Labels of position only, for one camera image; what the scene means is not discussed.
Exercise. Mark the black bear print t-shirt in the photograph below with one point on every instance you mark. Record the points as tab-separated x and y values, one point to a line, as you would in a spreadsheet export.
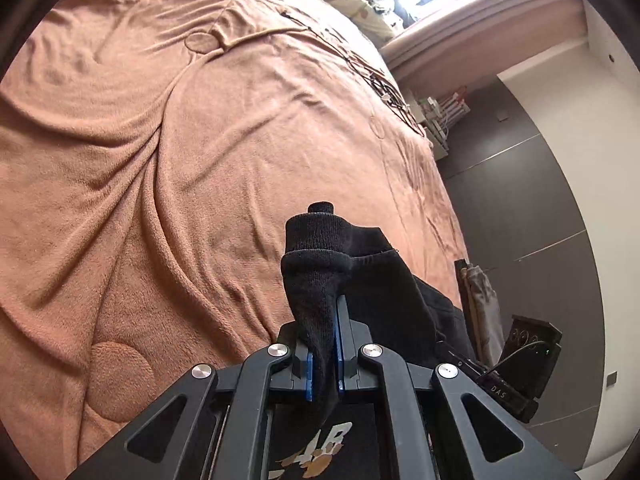
360	280

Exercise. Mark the grey garment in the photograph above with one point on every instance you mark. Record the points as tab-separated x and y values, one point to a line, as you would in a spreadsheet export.
482	310

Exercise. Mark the black clothes hanger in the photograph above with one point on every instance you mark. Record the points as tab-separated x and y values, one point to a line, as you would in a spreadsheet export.
380	85

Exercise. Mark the striped gift bag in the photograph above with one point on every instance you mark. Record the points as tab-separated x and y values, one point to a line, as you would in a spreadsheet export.
457	105

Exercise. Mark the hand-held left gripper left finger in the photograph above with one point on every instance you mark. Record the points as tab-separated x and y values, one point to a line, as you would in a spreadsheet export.
309	377

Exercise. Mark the orange-brown blanket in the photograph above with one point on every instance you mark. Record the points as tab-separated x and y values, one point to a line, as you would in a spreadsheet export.
150	160

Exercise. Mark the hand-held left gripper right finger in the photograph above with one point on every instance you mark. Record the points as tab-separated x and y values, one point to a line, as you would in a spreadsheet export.
340	360

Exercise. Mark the white nightstand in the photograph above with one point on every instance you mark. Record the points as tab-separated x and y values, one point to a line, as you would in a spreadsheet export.
440	145

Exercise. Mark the white wall socket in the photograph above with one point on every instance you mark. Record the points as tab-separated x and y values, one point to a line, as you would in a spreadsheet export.
612	378

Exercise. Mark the bear print pillow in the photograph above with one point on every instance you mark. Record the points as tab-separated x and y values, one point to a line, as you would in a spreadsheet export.
345	0

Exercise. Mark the dark cloth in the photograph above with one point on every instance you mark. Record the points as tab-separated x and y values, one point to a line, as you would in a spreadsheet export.
460	270

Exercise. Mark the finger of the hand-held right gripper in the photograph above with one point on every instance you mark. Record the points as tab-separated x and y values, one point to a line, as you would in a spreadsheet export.
500	390

